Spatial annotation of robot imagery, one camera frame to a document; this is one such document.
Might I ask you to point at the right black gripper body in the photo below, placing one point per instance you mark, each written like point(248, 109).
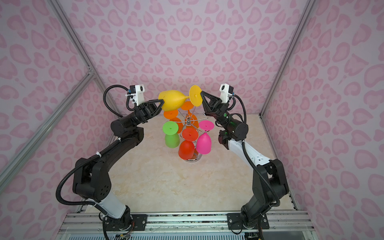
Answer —
point(223, 116)

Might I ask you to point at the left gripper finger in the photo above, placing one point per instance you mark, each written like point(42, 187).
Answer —
point(152, 113)
point(154, 104)

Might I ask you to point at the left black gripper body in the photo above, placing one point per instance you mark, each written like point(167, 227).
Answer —
point(140, 116)

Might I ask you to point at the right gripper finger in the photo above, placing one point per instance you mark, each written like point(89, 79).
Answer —
point(210, 100)
point(207, 99)

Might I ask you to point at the yellow plastic wine glass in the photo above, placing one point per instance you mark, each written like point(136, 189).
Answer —
point(174, 99)

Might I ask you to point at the pink plastic wine glass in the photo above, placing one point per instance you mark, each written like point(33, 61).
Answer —
point(204, 142)

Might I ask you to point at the red plastic wine glass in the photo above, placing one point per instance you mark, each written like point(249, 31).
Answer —
point(187, 147)

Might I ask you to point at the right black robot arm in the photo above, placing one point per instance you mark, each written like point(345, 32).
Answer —
point(269, 184)

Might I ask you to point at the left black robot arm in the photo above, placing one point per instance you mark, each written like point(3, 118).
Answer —
point(91, 177)

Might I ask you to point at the orange wine glass left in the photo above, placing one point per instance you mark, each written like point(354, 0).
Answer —
point(173, 116)

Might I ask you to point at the orange wine glass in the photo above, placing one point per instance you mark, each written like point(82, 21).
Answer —
point(173, 116)
point(190, 120)

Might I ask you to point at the orange wine glass rear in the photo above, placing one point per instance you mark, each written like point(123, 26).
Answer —
point(190, 120)

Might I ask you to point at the chrome wine glass rack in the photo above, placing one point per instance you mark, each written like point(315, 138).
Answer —
point(197, 155)

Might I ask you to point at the green plastic wine glass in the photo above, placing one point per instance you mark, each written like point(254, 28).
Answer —
point(172, 139)

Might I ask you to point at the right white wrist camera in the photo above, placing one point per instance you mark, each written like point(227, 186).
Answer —
point(227, 92)

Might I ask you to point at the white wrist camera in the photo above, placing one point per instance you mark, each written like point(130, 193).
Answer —
point(136, 93)
point(227, 92)

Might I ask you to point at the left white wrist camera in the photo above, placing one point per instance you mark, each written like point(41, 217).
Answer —
point(136, 93)

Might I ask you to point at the aluminium frame diagonal beam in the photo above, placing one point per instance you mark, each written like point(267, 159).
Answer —
point(15, 166)

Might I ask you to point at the aluminium frame left post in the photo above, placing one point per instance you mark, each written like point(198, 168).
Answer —
point(77, 43)

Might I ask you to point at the aluminium frame post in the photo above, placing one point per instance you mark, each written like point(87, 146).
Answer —
point(293, 43)
point(77, 43)

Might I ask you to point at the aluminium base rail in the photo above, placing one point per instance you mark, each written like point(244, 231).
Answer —
point(275, 225)

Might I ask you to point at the aluminium frame right post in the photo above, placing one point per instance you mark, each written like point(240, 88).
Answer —
point(293, 43)

